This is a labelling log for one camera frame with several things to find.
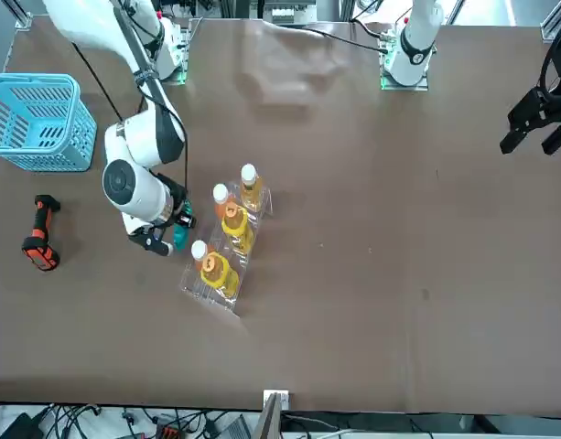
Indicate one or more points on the clear acrylic stepped shelf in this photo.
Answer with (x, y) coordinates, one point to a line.
(216, 302)

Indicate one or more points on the pale yellow bottle white cap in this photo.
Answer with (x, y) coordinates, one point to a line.
(251, 192)

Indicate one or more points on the light blue plastic basket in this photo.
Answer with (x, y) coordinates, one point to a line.
(56, 160)

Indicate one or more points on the aluminium arm base plate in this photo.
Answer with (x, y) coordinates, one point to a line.
(403, 87)
(185, 68)

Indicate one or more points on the yellow drink bottle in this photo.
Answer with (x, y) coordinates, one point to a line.
(236, 226)
(218, 274)

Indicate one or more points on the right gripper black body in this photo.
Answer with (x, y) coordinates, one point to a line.
(181, 210)

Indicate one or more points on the reddish drink bottle white cap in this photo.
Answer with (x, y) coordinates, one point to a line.
(220, 194)

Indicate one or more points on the white power strip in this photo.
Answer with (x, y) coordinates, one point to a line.
(282, 14)

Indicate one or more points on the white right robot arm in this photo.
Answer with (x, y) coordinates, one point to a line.
(138, 187)

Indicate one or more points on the aluminium frame post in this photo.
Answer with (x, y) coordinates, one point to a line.
(271, 411)

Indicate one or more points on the orange drink bottle white cap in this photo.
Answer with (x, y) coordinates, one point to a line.
(199, 250)

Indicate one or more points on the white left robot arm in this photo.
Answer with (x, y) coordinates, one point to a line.
(417, 41)

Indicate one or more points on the aluminium frame profile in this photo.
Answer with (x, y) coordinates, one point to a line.
(554, 25)
(21, 16)

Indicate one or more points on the teal potato chips packet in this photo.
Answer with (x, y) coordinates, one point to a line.
(180, 238)

